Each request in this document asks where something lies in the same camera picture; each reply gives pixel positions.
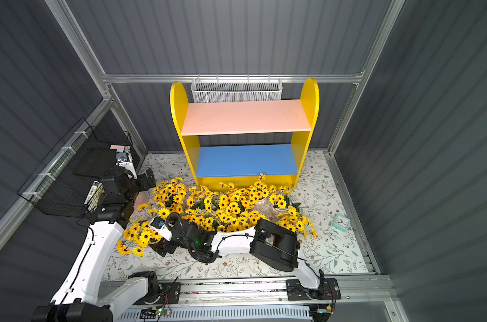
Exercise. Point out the shelf sunflower pot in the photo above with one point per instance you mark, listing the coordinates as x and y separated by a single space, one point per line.
137 239
229 207
254 216
201 221
233 223
171 194
293 220
258 193
230 188

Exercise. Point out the yellow wooden shelf unit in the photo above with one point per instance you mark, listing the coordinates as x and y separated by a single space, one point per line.
214 165

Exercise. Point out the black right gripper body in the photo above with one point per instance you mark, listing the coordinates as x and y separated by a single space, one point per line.
165 245

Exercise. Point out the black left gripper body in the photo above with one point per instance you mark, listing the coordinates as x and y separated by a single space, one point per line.
145 180

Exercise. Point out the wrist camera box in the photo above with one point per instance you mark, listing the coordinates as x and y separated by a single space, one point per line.
158 226
125 160

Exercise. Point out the white mesh desk organizer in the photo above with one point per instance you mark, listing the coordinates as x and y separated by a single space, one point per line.
204 92

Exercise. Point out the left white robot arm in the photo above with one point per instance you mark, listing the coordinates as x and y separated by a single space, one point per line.
77 298

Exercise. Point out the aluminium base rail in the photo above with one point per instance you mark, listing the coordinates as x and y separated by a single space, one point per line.
280 298

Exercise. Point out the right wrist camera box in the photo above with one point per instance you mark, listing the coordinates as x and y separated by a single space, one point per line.
158 226

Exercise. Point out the small teal alarm clock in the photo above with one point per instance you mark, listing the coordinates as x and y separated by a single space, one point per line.
341 222

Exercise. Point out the white marker in basket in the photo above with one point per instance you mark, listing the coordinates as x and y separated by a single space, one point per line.
92 191

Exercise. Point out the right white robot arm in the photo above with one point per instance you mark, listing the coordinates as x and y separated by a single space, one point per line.
270 243

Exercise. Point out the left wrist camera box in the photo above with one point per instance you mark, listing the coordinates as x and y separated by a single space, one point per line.
125 160

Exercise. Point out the black wire wall basket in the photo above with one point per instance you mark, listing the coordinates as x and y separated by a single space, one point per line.
59 187

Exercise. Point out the sunflower pot taken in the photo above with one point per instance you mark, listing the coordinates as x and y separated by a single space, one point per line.
200 198
278 197

